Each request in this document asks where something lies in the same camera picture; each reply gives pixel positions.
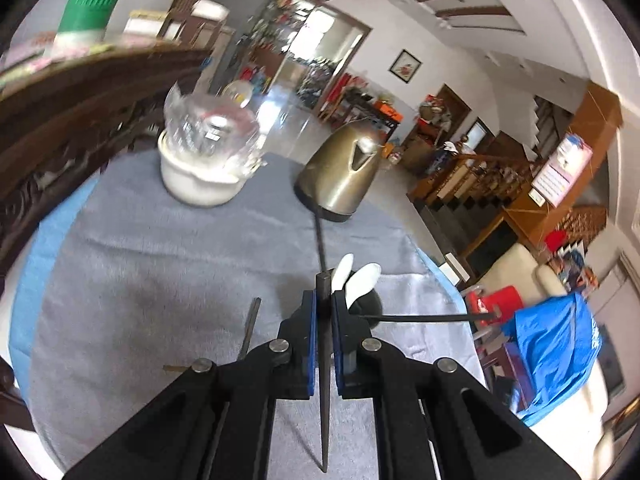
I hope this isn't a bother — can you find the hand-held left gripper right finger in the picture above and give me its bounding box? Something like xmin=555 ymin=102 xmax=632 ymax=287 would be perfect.
xmin=330 ymin=290 xmax=577 ymax=480

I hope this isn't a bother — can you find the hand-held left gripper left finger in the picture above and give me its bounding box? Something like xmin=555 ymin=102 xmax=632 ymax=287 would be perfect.
xmin=62 ymin=287 xmax=321 ymax=480

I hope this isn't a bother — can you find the dark metal chopstick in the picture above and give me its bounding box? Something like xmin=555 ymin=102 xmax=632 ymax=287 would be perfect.
xmin=359 ymin=310 xmax=502 ymax=322
xmin=235 ymin=297 xmax=263 ymax=361
xmin=315 ymin=271 xmax=334 ymax=474

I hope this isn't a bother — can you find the white plastic spoon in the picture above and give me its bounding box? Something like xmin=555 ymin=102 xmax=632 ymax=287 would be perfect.
xmin=332 ymin=254 xmax=355 ymax=291
xmin=345 ymin=263 xmax=382 ymax=309

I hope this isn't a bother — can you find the small white stool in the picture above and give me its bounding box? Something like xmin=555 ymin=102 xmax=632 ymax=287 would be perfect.
xmin=442 ymin=252 xmax=473 ymax=286

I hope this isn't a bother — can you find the red plastic chair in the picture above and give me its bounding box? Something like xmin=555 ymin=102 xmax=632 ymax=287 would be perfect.
xmin=465 ymin=285 xmax=526 ymax=333

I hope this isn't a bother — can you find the dark wooden chair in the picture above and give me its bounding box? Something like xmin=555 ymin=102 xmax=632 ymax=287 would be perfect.
xmin=475 ymin=340 xmax=521 ymax=411

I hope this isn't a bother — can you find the brass-coloured electric kettle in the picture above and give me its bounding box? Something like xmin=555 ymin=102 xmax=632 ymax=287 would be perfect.
xmin=294 ymin=119 xmax=383 ymax=223

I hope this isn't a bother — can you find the grey table cloth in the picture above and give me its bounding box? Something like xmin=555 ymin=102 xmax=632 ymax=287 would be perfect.
xmin=27 ymin=147 xmax=488 ymax=480

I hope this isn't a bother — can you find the beige sofa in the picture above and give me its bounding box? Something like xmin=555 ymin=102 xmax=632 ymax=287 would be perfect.
xmin=477 ymin=247 xmax=568 ymax=301

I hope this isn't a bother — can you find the blue plastic sheet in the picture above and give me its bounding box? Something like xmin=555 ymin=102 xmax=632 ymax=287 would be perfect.
xmin=500 ymin=292 xmax=606 ymax=426

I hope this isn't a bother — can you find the wooden stair railing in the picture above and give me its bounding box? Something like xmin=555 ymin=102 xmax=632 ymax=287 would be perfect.
xmin=407 ymin=150 xmax=546 ymax=211

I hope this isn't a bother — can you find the dark wooden dining table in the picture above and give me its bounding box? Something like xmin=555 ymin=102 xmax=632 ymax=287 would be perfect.
xmin=320 ymin=92 xmax=403 ymax=128

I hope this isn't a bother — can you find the small white fan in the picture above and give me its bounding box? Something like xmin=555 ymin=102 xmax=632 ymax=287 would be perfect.
xmin=225 ymin=80 xmax=253 ymax=108

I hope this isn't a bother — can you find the framed flower picture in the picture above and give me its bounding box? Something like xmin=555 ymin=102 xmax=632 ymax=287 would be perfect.
xmin=389 ymin=49 xmax=423 ymax=85

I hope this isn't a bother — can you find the shelf of bottles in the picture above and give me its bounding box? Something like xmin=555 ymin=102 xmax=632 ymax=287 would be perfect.
xmin=250 ymin=0 xmax=316 ymax=61

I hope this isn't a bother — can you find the carved dark wooden bench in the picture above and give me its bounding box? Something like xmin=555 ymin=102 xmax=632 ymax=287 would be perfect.
xmin=0 ymin=45 xmax=211 ymax=281

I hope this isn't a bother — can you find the white box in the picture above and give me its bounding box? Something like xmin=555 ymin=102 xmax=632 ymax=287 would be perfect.
xmin=122 ymin=10 xmax=168 ymax=36

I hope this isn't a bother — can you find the pink wall calendar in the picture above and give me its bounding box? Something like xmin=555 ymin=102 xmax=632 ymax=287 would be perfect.
xmin=530 ymin=134 xmax=593 ymax=206

